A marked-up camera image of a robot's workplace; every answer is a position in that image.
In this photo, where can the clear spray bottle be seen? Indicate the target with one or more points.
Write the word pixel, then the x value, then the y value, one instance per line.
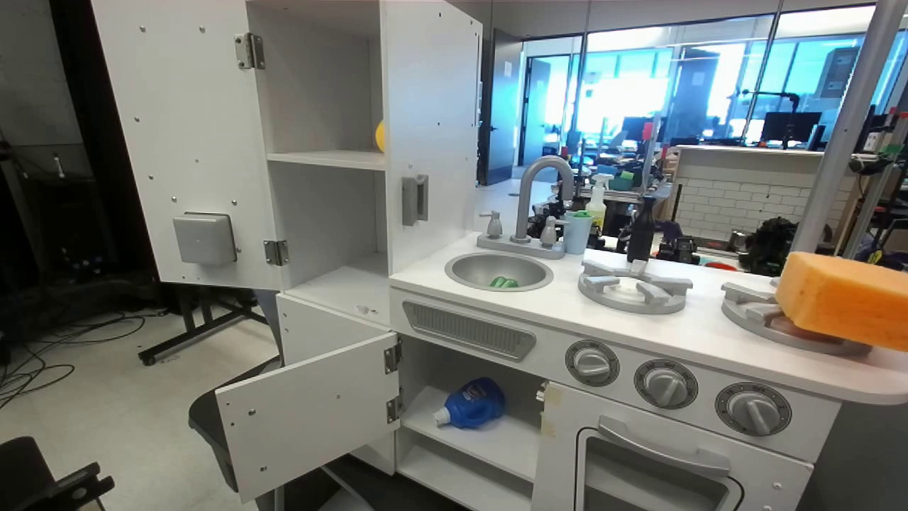
pixel 598 203

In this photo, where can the grey round stove knob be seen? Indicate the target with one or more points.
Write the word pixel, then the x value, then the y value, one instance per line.
pixel 753 409
pixel 665 385
pixel 591 361

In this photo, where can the light blue cup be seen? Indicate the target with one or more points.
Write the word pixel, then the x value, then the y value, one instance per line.
pixel 577 233

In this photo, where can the narrow white cabinet door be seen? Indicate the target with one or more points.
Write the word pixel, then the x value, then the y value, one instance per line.
pixel 303 416

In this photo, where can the white tiled counter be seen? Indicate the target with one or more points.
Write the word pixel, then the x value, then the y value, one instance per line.
pixel 739 187

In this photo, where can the white oven door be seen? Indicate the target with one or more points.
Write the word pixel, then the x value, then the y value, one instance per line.
pixel 570 456

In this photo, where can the orange sponge block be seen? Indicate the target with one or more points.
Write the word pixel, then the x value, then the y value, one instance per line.
pixel 842 298

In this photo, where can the black stand base legs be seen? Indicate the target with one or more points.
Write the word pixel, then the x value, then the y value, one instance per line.
pixel 202 327

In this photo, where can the black equipment case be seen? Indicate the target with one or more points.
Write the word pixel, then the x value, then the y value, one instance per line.
pixel 38 473

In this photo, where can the white toy kitchen unit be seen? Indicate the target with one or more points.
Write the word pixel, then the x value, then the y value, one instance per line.
pixel 607 331

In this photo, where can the grey metal pole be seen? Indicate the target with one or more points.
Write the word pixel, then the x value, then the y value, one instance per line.
pixel 846 124

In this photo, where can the metal door hinge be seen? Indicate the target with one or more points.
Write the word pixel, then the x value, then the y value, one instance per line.
pixel 252 51
pixel 276 250

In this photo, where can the tall white cupboard door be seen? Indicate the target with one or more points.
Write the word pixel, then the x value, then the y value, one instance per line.
pixel 180 114

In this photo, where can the silver sink basin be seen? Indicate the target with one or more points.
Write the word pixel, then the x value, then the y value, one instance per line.
pixel 473 271

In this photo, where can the grey wall bracket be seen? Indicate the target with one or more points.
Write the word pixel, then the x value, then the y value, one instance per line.
pixel 415 200

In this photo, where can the grey toy faucet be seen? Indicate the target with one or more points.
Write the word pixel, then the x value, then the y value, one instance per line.
pixel 527 187

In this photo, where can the yellow ball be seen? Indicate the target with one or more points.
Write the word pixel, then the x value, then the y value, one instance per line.
pixel 381 136

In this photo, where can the dark bottle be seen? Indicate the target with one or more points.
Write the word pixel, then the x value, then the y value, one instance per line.
pixel 643 230

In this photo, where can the grey stove burner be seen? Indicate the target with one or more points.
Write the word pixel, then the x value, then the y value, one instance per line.
pixel 753 314
pixel 635 288

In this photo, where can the black bag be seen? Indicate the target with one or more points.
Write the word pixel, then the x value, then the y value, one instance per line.
pixel 767 244

